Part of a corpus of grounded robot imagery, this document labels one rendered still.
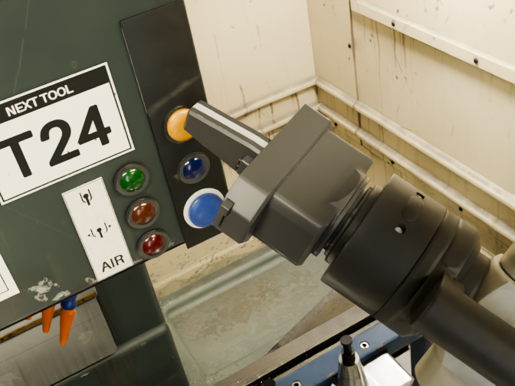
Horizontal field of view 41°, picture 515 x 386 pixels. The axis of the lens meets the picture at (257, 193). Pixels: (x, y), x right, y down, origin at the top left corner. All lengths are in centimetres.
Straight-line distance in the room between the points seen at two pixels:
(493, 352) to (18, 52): 33
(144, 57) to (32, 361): 105
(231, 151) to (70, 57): 12
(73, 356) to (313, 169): 109
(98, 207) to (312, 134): 17
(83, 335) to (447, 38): 92
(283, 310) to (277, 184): 151
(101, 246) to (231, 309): 145
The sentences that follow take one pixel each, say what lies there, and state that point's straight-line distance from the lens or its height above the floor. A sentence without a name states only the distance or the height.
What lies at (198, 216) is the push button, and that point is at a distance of 55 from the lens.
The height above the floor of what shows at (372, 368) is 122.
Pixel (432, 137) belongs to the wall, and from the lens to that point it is 155.
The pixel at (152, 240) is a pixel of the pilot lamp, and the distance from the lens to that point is 54.
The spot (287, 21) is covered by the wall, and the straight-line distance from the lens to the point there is 179.
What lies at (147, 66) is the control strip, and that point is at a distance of 48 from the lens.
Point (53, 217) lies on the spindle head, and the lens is 51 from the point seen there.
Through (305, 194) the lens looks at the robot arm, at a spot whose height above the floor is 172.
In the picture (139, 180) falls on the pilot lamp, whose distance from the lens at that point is 51.
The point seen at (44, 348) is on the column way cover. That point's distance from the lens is 145.
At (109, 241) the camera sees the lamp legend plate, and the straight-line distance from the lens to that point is 54.
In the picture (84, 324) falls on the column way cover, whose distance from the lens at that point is 144.
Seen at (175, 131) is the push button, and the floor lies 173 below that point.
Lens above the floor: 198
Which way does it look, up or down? 37 degrees down
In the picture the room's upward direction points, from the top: 11 degrees counter-clockwise
